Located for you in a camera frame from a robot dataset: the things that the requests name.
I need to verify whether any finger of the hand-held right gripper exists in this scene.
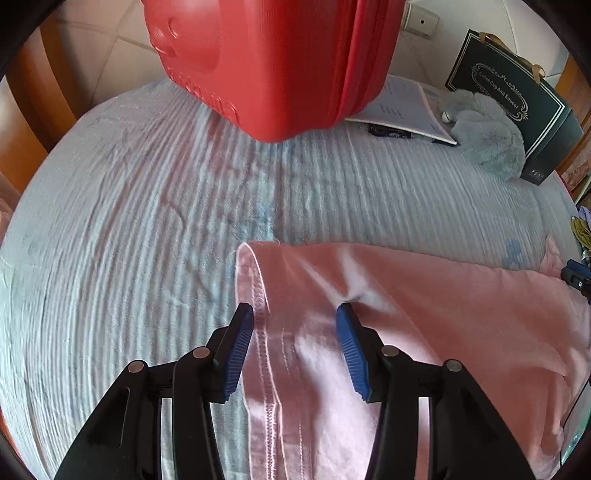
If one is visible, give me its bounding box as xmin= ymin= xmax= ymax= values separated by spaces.
xmin=561 ymin=259 xmax=591 ymax=305

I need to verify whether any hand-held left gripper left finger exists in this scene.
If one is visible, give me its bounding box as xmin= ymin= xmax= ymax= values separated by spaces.
xmin=54 ymin=303 xmax=255 ymax=480

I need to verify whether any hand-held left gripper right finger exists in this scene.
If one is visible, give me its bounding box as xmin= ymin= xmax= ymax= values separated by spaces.
xmin=335 ymin=302 xmax=539 ymax=480

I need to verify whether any pink garment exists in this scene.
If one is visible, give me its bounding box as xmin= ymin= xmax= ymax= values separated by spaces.
xmin=236 ymin=234 xmax=591 ymax=480

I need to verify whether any light blue ribbed bedspread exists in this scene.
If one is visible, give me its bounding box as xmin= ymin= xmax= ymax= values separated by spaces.
xmin=0 ymin=74 xmax=587 ymax=480

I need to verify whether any grey fluffy plush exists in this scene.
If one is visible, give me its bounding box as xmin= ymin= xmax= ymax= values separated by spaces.
xmin=439 ymin=89 xmax=526 ymax=181

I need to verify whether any dark green gift bag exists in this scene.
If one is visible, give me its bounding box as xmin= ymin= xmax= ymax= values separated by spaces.
xmin=444 ymin=28 xmax=583 ymax=186

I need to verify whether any white paper booklet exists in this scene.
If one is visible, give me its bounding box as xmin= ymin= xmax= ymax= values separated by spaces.
xmin=345 ymin=74 xmax=458 ymax=147

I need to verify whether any red hard-shell suitcase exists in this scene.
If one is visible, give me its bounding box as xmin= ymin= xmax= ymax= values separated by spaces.
xmin=143 ymin=0 xmax=407 ymax=143

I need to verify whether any white wall socket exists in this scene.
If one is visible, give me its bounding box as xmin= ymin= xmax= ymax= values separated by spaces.
xmin=401 ymin=0 xmax=439 ymax=37

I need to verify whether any wooden bed frame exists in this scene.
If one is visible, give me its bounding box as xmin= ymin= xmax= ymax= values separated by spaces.
xmin=0 ymin=21 xmax=77 ymax=195

